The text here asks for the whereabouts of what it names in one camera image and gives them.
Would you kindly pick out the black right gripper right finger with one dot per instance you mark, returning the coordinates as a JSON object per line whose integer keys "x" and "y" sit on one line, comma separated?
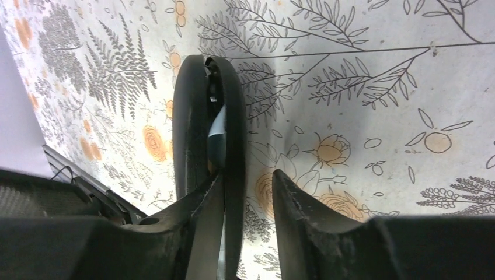
{"x": 316, "y": 242}

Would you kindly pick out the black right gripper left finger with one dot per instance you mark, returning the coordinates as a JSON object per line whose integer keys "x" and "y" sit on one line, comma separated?
{"x": 180, "y": 242}

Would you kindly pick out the light blue cleaning cloth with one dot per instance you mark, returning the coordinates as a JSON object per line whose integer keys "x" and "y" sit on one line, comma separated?
{"x": 216, "y": 141}

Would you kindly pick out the black glasses case tan lining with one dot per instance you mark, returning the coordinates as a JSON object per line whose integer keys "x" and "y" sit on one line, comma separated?
{"x": 203, "y": 86}

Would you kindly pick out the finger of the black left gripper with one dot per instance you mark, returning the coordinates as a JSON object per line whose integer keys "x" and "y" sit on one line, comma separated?
{"x": 27, "y": 196}

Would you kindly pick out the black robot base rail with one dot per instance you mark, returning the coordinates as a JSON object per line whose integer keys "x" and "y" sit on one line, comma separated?
{"x": 112, "y": 205}

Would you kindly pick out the floral patterned table mat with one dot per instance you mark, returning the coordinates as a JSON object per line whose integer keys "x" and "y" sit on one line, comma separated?
{"x": 375, "y": 108}

